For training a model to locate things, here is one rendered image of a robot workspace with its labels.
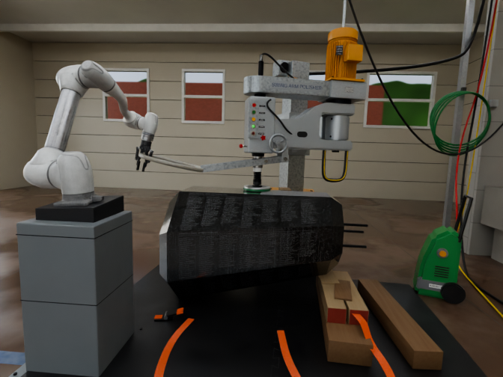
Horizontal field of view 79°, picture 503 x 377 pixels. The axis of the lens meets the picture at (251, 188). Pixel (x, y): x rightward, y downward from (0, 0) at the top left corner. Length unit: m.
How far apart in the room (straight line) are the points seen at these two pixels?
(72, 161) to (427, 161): 8.59
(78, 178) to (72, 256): 0.39
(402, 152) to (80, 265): 8.31
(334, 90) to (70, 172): 1.88
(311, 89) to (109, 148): 7.83
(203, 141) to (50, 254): 7.20
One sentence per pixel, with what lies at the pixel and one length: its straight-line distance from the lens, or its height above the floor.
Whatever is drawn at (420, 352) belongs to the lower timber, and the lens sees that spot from 2.11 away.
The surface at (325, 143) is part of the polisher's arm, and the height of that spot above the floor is 1.25.
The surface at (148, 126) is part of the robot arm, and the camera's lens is 2.44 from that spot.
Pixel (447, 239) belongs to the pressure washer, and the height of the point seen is 0.51.
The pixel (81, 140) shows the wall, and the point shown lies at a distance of 10.13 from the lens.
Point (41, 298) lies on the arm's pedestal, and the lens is 1.94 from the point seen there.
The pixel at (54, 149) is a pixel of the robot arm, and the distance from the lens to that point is 2.01.
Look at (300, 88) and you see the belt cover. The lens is 2.47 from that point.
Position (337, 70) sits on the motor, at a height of 1.82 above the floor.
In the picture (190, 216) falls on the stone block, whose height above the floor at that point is 0.71.
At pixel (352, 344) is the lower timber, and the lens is 1.98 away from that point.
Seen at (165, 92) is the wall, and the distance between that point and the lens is 9.14.
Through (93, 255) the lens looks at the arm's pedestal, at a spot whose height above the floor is 0.66.
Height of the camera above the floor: 1.18
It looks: 7 degrees down
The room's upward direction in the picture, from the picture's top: 2 degrees clockwise
